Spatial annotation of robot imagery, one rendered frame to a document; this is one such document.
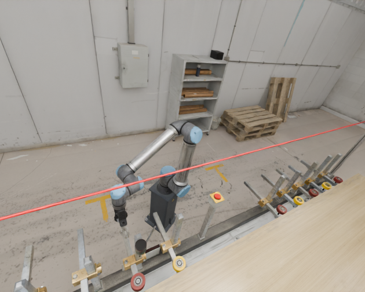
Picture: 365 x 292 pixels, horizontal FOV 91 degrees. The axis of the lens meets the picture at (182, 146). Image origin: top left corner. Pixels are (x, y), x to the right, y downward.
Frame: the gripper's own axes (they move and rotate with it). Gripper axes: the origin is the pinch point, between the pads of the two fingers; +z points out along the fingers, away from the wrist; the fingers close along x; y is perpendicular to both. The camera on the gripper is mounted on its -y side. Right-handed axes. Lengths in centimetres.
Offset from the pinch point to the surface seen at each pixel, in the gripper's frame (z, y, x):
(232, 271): -10, -60, -53
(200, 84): -8, 230, -207
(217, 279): -10, -60, -42
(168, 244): -3.6, -28.9, -24.8
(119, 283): 11.4, -32.7, 9.2
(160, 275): 19.2, -38.1, -17.7
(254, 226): 19, -38, -112
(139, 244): -31.2, -31.9, -4.0
